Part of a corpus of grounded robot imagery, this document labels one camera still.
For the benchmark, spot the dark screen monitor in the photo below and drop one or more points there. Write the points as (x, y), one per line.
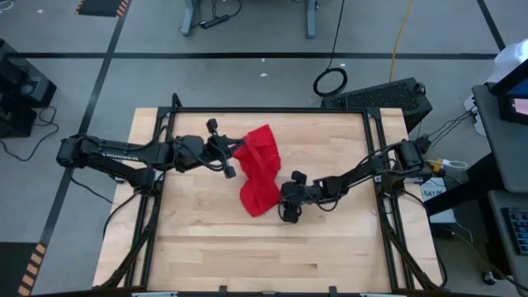
(513, 95)

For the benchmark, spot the white labelled box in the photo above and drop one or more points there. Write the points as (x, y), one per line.
(437, 206)

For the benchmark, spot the grey desk leg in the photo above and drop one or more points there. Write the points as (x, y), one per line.
(310, 20)
(190, 16)

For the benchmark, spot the black desk base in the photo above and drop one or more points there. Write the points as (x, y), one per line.
(482, 173)

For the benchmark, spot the black power adapter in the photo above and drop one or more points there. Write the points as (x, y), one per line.
(425, 142)

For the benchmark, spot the black caster wheel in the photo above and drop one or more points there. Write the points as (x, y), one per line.
(489, 278)

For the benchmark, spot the red cloth napkin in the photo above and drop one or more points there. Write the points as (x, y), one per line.
(257, 165)

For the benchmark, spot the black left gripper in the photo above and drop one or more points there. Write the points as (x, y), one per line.
(218, 146)

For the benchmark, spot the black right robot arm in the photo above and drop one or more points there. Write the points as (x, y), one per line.
(359, 175)

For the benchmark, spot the dark keyboard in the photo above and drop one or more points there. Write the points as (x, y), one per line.
(519, 231)

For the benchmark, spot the black orange striped mat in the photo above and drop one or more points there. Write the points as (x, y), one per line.
(16, 268)
(99, 7)

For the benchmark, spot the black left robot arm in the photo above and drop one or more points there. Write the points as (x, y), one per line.
(123, 154)

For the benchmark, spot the black power strip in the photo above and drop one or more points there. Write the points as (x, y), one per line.
(214, 21)

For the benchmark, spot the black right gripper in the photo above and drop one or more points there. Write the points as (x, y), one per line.
(299, 194)

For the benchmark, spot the grey side desk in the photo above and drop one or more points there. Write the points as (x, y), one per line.
(501, 247)
(503, 152)

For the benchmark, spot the white bundle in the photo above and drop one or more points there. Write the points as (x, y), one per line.
(511, 57)

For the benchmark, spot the black equipment stack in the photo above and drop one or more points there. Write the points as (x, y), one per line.
(20, 86)

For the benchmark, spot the black computer tower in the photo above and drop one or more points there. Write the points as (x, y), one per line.
(383, 97)

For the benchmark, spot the black metal table frame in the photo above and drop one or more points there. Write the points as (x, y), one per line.
(268, 110)

